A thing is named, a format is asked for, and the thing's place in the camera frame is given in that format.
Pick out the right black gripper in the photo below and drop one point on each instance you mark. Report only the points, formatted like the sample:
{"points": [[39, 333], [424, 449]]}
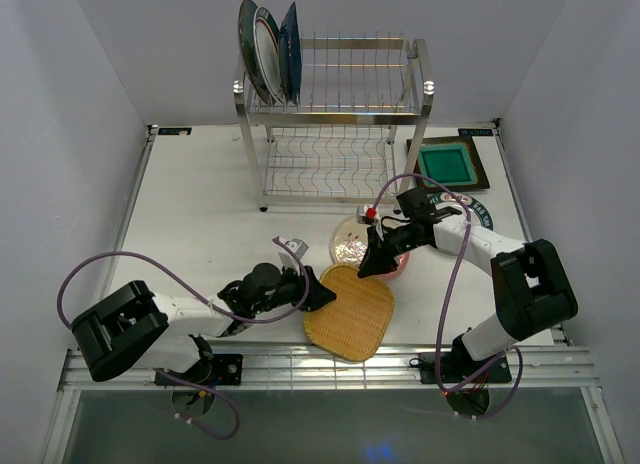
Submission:
{"points": [[380, 258]]}

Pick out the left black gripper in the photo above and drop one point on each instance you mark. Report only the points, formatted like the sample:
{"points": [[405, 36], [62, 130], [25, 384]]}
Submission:
{"points": [[318, 294]]}

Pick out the pink cream floral round plate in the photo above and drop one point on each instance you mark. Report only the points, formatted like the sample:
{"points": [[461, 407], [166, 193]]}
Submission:
{"points": [[348, 245]]}

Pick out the square bamboo-pattern tray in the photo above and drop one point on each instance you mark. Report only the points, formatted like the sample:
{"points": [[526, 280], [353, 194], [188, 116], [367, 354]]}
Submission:
{"points": [[353, 325]]}

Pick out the white plate navy lettered rim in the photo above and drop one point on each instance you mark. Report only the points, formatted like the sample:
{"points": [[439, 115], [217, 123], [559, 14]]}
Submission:
{"points": [[480, 215]]}

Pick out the dark blue leaf-shaped dish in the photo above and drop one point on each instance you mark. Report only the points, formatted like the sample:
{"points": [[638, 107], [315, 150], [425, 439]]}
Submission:
{"points": [[289, 55]]}

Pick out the white plate green red rim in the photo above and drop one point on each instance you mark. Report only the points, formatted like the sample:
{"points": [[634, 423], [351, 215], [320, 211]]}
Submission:
{"points": [[266, 38]]}

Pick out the large dark teal round plate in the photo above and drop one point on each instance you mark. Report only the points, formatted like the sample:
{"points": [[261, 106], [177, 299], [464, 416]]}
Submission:
{"points": [[247, 47]]}

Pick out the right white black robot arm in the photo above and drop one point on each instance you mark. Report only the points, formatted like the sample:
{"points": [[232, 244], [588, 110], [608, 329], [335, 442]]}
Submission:
{"points": [[531, 290]]}

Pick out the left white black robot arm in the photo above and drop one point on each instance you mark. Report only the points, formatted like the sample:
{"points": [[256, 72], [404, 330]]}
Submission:
{"points": [[137, 328]]}

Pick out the green square dish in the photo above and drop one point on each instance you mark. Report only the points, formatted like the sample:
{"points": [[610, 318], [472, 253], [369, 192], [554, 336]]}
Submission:
{"points": [[450, 165]]}

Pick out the stainless steel two-tier dish rack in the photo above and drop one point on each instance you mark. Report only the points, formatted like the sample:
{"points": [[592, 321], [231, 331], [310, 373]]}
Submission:
{"points": [[354, 132]]}

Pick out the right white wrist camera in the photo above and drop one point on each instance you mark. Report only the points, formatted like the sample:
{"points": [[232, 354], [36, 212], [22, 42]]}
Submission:
{"points": [[369, 216]]}

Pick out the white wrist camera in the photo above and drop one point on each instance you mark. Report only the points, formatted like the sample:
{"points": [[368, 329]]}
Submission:
{"points": [[292, 252], [369, 216]]}

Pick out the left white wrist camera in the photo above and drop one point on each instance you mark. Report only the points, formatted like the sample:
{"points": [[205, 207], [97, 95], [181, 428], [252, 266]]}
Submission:
{"points": [[292, 252]]}

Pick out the aluminium front rail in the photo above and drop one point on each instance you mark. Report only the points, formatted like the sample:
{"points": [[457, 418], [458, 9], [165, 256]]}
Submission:
{"points": [[284, 368]]}

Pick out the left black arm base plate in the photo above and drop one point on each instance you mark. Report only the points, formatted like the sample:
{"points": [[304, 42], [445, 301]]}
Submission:
{"points": [[218, 369]]}

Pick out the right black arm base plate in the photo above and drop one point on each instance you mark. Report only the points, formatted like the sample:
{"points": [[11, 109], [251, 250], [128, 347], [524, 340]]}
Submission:
{"points": [[453, 371]]}

